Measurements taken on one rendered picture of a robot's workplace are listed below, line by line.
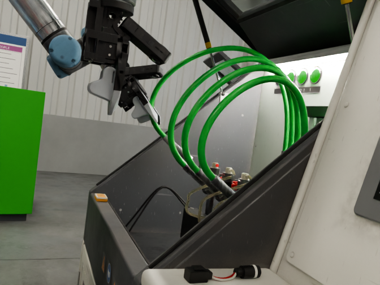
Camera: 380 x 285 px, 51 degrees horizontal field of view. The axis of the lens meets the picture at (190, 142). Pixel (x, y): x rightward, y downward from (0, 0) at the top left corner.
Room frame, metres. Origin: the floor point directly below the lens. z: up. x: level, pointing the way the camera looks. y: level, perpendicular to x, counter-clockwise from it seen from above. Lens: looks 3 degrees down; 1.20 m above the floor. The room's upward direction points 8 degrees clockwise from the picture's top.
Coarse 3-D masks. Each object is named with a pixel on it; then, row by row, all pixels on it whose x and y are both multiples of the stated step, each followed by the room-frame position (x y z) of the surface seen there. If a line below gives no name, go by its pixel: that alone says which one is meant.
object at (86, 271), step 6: (84, 246) 1.19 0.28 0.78; (84, 252) 1.16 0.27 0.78; (84, 258) 1.15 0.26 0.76; (84, 264) 1.13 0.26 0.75; (84, 270) 1.12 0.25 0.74; (90, 270) 1.02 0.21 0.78; (78, 276) 1.21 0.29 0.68; (84, 276) 1.11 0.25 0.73; (90, 276) 1.00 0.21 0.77; (78, 282) 1.20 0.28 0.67; (84, 282) 1.09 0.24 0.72; (90, 282) 0.99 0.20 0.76
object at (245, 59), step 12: (228, 60) 0.91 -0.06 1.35; (240, 60) 0.92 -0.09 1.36; (252, 60) 0.93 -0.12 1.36; (264, 60) 0.94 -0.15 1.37; (192, 84) 0.88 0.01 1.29; (288, 96) 0.97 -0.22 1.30; (180, 108) 0.87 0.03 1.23; (168, 132) 0.87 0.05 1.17; (288, 144) 0.98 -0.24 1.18; (180, 156) 0.88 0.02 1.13
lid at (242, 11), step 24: (216, 0) 1.29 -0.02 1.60; (240, 0) 1.23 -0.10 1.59; (264, 0) 1.15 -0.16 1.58; (288, 0) 1.05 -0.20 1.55; (312, 0) 0.99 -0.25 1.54; (336, 0) 0.93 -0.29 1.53; (360, 0) 0.89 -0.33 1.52; (240, 24) 1.33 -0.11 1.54; (264, 24) 1.23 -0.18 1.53; (288, 24) 1.15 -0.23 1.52; (312, 24) 1.07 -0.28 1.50; (336, 24) 1.01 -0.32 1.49; (264, 48) 1.36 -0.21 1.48; (288, 48) 1.26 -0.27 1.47; (312, 48) 1.17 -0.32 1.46
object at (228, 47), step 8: (216, 48) 1.07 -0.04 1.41; (224, 48) 1.07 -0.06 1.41; (232, 48) 1.07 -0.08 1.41; (240, 48) 1.07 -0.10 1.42; (248, 48) 1.07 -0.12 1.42; (192, 56) 1.07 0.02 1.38; (200, 56) 1.07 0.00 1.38; (264, 56) 1.07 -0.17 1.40; (176, 64) 1.07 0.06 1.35; (184, 64) 1.08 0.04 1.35; (168, 72) 1.07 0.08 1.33; (160, 80) 1.07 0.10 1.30; (280, 88) 1.07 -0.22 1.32; (152, 96) 1.07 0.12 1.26; (152, 104) 1.07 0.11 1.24; (288, 112) 1.07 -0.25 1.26; (152, 120) 1.07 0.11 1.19; (288, 120) 1.07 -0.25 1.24; (160, 128) 1.08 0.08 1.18; (288, 128) 1.07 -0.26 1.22
